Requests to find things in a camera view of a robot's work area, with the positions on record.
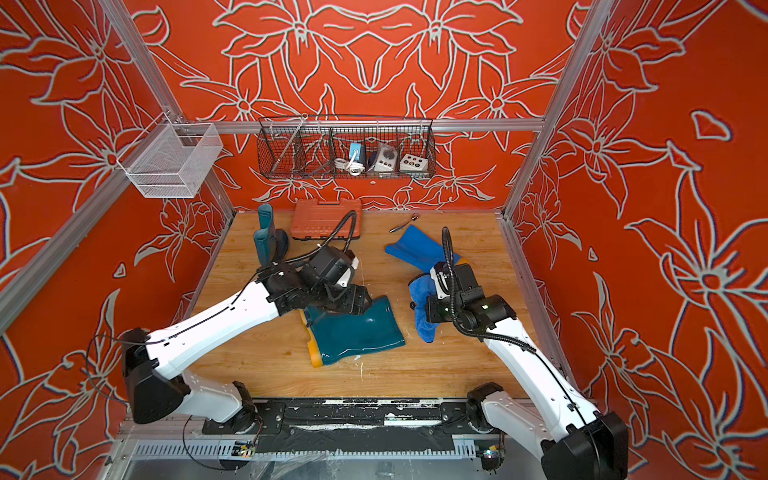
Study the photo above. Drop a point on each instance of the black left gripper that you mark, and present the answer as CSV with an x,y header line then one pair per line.
x,y
358,299

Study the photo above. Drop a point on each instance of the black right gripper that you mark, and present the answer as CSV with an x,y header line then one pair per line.
x,y
432,313

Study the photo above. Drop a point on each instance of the blue microfiber cloth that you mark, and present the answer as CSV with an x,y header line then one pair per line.
x,y
420,290

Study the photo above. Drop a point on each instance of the blue rubber boot orange sole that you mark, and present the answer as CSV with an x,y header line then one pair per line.
x,y
417,249

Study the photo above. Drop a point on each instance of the teal rubber boot orange sole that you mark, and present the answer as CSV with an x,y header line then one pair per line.
x,y
271,243

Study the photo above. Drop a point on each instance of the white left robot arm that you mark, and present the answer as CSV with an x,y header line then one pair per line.
x,y
156,364

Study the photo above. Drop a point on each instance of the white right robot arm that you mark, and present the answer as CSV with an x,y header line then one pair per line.
x,y
564,431

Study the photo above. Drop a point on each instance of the red plastic tool case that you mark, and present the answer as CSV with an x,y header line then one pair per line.
x,y
316,219

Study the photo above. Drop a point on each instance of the white power adapter box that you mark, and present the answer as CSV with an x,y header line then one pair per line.
x,y
385,159

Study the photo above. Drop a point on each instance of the white socket box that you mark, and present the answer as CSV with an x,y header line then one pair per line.
x,y
412,164

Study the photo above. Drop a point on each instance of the blue white small box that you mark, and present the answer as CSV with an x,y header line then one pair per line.
x,y
355,153

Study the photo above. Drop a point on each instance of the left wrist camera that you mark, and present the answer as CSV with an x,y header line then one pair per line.
x,y
330,266

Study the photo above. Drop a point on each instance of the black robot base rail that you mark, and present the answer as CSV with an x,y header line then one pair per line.
x,y
364,426

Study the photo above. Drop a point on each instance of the black wire wall basket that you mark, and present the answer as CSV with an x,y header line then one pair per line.
x,y
316,147

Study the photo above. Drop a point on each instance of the clear plastic wall bin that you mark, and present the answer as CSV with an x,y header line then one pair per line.
x,y
171,163

